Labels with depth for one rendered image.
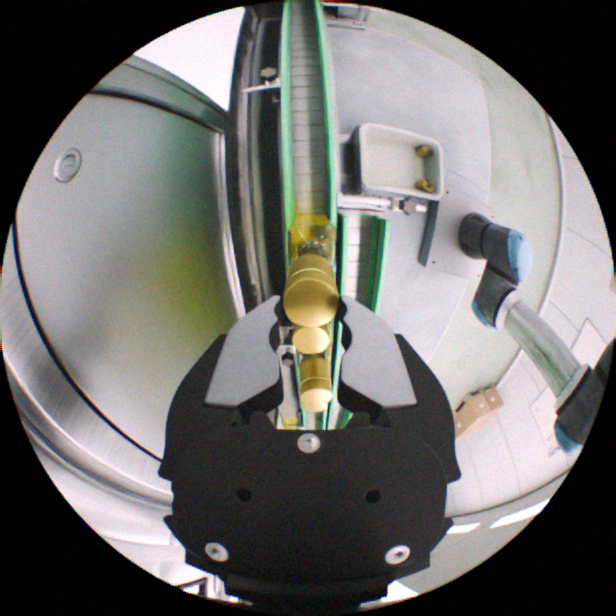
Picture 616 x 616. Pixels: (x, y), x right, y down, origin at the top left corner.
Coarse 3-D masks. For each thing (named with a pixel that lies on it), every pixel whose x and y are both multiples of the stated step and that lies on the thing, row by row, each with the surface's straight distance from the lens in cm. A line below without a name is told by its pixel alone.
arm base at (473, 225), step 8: (472, 216) 67; (480, 216) 67; (464, 224) 65; (472, 224) 64; (480, 224) 63; (488, 224) 62; (464, 232) 64; (472, 232) 63; (480, 232) 61; (464, 240) 65; (472, 240) 63; (480, 240) 61; (464, 248) 66; (472, 248) 65; (480, 248) 62; (472, 256) 67; (480, 256) 65
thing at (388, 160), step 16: (368, 128) 52; (384, 128) 52; (368, 144) 57; (384, 144) 59; (400, 144) 61; (416, 144) 61; (432, 144) 59; (368, 160) 56; (384, 160) 57; (400, 160) 59; (416, 160) 62; (432, 160) 60; (368, 176) 55; (384, 176) 56; (400, 176) 58; (416, 176) 61; (432, 176) 59; (400, 192) 50; (416, 192) 52; (432, 192) 58
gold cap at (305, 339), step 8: (296, 328) 18; (304, 328) 17; (312, 328) 17; (320, 328) 17; (328, 328) 19; (296, 336) 18; (304, 336) 18; (312, 336) 18; (320, 336) 18; (328, 336) 18; (296, 344) 18; (304, 344) 18; (312, 344) 18; (320, 344) 18; (304, 352) 19; (312, 352) 19
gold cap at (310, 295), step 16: (304, 256) 15; (320, 256) 15; (288, 272) 15; (304, 272) 12; (320, 272) 12; (288, 288) 11; (304, 288) 11; (320, 288) 11; (336, 288) 12; (288, 304) 12; (304, 304) 12; (320, 304) 12; (336, 304) 12; (304, 320) 12; (320, 320) 12
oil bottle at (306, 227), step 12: (300, 216) 33; (312, 216) 33; (324, 216) 33; (288, 228) 24; (300, 228) 22; (312, 228) 22; (324, 228) 22; (288, 240) 22; (300, 240) 21; (312, 240) 21; (324, 240) 21; (288, 252) 23
